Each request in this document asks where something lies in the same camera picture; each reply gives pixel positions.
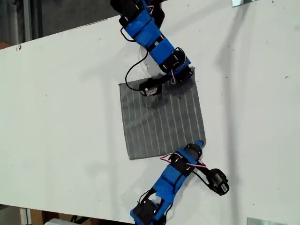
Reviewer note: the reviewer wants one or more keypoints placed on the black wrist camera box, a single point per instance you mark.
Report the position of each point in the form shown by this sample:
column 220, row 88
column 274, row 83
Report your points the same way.
column 219, row 180
column 150, row 87

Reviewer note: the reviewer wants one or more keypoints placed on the black camera stalk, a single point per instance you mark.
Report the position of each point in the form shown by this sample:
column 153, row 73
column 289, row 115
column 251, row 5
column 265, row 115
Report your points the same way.
column 166, row 78

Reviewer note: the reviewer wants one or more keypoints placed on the grey striped square towel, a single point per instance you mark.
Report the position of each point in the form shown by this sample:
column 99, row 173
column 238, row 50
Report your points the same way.
column 161, row 126

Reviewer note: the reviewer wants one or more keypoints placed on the brown cardboard box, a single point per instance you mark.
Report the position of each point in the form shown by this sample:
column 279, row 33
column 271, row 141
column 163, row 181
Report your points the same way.
column 58, row 214

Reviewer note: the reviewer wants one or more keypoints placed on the white table leg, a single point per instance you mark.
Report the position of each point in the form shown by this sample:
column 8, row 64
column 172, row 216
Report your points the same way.
column 25, row 216

